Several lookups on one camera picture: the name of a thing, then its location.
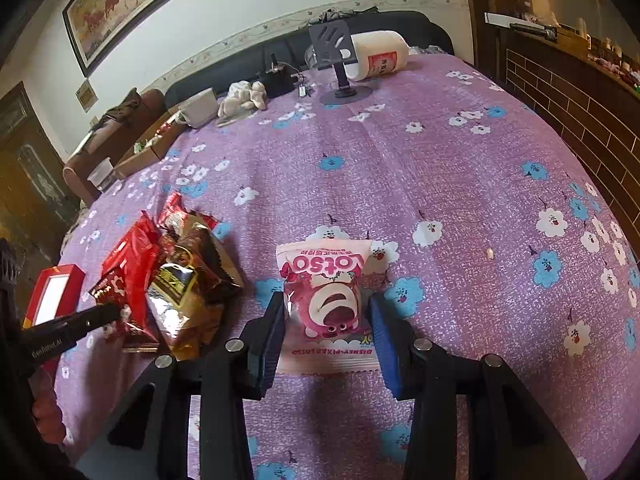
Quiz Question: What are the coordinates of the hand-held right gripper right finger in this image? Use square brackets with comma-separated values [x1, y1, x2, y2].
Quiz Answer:
[367, 292, 588, 480]

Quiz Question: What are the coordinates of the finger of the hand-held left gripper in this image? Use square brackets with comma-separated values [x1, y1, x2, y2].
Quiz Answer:
[60, 304, 122, 343]

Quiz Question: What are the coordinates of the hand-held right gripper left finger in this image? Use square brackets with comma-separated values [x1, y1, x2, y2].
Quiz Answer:
[106, 290, 287, 480]

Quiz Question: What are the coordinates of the dark red snack packet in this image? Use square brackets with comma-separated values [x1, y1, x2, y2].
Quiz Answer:
[89, 270, 162, 353]

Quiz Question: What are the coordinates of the red shallow box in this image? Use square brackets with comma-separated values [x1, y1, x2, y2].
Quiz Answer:
[23, 264, 86, 333]

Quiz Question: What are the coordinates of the large red snack packet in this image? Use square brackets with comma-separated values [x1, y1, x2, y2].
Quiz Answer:
[102, 211, 162, 333]

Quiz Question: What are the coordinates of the pink bear snack packet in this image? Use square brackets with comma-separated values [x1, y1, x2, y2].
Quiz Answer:
[276, 239, 387, 376]

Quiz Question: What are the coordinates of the gold foil snack packet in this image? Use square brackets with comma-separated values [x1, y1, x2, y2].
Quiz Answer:
[145, 260, 226, 362]

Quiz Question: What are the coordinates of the brown snack packet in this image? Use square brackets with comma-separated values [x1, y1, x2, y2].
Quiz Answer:
[165, 220, 246, 306]

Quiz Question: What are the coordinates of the red patterned snack packet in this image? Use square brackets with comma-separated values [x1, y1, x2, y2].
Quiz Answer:
[157, 191, 190, 231]

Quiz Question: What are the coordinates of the cardboard box of snacks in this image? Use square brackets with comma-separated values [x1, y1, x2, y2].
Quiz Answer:
[114, 110, 188, 179]

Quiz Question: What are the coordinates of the person's left hand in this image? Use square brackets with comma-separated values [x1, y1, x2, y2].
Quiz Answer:
[30, 382, 68, 446]

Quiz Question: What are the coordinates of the clear plastic cup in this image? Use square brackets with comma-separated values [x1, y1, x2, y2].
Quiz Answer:
[87, 158, 117, 193]

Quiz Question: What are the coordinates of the brown armchair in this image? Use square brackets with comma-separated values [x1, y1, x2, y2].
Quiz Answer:
[62, 89, 168, 206]

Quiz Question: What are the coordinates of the wooden wardrobe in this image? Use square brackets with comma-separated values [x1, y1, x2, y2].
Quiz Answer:
[0, 81, 81, 281]

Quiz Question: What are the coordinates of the dark green garment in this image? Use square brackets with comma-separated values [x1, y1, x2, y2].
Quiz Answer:
[100, 87, 143, 123]

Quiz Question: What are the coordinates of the white mug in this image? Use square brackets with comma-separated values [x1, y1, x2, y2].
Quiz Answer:
[175, 87, 218, 129]

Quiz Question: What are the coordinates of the beige crumpled cloth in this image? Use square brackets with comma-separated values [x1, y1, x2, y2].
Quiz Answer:
[217, 80, 267, 120]

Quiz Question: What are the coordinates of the black leather sofa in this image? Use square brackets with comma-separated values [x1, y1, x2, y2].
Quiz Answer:
[164, 10, 455, 111]

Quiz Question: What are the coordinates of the white plastic jar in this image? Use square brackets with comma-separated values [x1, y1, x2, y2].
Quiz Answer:
[345, 30, 411, 82]

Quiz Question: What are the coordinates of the brick pattern counter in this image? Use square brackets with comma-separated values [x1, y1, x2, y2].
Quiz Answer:
[482, 10, 640, 261]

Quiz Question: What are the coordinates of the grey phone stand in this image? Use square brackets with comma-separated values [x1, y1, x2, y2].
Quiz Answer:
[308, 19, 373, 107]

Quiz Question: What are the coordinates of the small wall plaque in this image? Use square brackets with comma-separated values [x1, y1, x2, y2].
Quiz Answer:
[75, 78, 97, 113]

